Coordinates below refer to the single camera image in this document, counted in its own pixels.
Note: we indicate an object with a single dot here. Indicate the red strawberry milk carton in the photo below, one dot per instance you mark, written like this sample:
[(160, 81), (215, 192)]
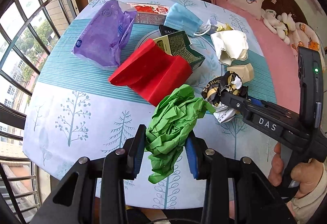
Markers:
[(150, 14)]

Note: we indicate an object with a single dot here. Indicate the white plush toy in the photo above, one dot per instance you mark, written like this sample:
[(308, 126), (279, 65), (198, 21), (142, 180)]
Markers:
[(282, 25)]

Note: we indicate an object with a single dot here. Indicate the person right hand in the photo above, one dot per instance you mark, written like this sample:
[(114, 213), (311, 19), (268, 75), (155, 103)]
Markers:
[(307, 175)]

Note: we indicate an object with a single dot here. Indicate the green and cream box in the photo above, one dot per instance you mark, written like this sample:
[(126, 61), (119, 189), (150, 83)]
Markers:
[(178, 44)]

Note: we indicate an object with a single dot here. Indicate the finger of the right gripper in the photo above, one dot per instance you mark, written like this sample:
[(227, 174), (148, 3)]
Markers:
[(245, 108), (251, 101)]

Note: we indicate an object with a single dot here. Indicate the white blue small box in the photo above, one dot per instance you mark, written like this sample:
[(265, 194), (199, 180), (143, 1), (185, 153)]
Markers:
[(213, 26)]

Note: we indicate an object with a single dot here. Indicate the window metal grille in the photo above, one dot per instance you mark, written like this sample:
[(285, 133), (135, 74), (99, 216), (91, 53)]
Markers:
[(30, 30)]

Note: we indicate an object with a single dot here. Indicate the yellow crumpled wrapper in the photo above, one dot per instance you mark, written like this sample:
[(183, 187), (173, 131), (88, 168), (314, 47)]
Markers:
[(226, 27)]

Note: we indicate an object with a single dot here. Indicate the blue face mask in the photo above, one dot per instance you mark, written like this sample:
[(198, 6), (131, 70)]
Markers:
[(182, 19)]

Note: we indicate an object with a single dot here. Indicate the purple plastic bag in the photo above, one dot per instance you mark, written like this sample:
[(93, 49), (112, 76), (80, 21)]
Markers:
[(108, 32)]

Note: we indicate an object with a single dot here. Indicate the green paper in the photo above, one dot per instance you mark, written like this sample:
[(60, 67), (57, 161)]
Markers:
[(172, 121)]

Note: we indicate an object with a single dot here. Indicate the black small box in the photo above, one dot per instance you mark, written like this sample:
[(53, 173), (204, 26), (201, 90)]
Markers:
[(165, 30)]

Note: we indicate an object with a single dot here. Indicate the crumpled cream paper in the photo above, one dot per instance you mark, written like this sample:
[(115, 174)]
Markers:
[(230, 45)]

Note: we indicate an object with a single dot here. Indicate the orange print blanket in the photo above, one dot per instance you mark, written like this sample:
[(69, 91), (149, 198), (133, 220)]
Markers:
[(305, 36)]

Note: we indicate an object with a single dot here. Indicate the crumpled black gold wrapper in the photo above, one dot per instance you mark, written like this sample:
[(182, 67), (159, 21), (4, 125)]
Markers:
[(231, 83)]

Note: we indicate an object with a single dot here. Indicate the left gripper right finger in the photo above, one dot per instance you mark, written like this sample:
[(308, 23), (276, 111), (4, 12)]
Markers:
[(236, 190)]

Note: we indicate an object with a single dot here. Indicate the red paper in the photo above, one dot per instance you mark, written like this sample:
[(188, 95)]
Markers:
[(152, 73)]

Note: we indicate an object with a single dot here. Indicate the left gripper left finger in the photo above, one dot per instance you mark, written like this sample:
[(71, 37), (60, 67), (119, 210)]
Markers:
[(73, 199)]

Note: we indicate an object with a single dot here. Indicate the beige small carton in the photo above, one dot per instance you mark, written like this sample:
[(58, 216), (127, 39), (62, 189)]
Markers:
[(245, 72)]

